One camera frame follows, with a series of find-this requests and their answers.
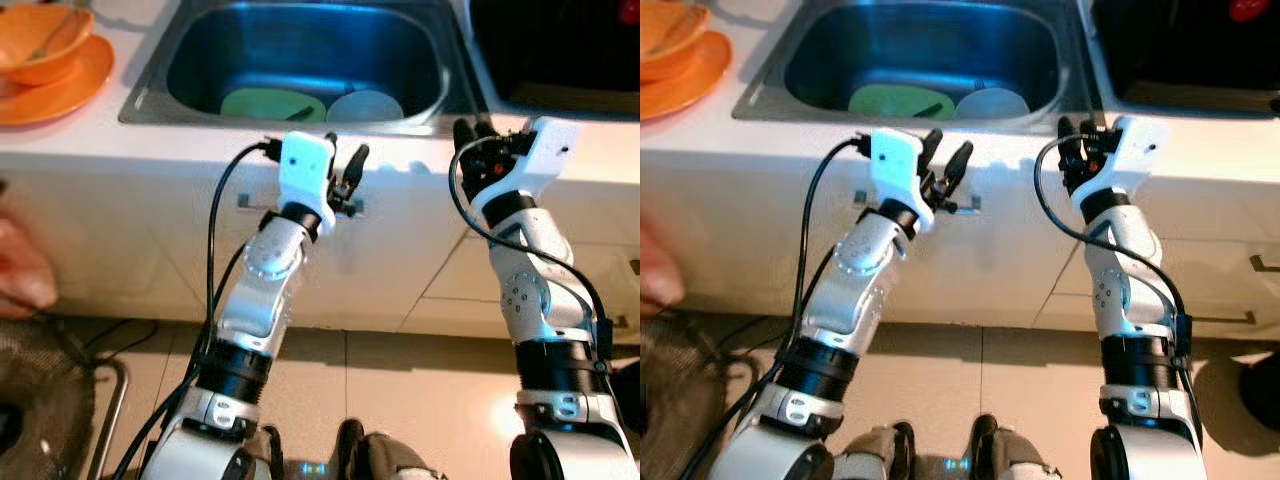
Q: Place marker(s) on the dark green-patterned chopstick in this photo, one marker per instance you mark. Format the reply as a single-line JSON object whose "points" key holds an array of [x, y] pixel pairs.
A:
{"points": [[930, 109], [300, 111]]}

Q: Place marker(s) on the orange plastic bowl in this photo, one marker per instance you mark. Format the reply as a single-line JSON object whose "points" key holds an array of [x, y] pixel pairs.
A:
{"points": [[70, 50], [660, 55]]}

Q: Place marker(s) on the orange plastic plate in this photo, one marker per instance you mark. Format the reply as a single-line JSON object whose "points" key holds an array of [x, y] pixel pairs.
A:
{"points": [[70, 100], [700, 90]]}

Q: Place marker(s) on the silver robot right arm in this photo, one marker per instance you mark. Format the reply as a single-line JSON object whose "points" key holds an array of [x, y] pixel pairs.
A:
{"points": [[530, 290], [1120, 290]]}

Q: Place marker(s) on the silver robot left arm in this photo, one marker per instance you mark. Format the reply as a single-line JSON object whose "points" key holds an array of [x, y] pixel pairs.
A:
{"points": [[260, 280], [860, 270]]}

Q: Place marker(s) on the white kitchen base cabinet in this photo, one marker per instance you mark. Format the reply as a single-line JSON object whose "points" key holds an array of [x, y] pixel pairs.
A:
{"points": [[760, 250], [150, 250]]}

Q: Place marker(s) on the grey bowl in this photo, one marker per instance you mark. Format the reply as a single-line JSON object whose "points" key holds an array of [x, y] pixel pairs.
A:
{"points": [[995, 105], [365, 108]]}

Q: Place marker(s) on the green plate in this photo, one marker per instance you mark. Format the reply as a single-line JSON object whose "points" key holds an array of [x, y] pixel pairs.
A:
{"points": [[880, 103], [255, 105]]}

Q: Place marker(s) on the stainless steel sink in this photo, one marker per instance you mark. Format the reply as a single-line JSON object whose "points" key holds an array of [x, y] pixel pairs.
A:
{"points": [[920, 50], [300, 50]]}

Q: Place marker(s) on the dark steel sink basin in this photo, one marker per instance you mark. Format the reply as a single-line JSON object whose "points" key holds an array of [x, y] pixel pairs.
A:
{"points": [[1180, 50], [560, 50]]}

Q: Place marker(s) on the red round object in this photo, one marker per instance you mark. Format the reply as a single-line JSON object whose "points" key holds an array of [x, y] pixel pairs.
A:
{"points": [[1247, 9], [630, 10]]}

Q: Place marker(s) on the robot right leg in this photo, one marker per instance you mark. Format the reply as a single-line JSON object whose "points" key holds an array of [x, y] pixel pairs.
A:
{"points": [[385, 462], [1015, 460]]}

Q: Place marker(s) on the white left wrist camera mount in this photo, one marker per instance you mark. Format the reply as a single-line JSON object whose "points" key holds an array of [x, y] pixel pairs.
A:
{"points": [[895, 160], [305, 165]]}

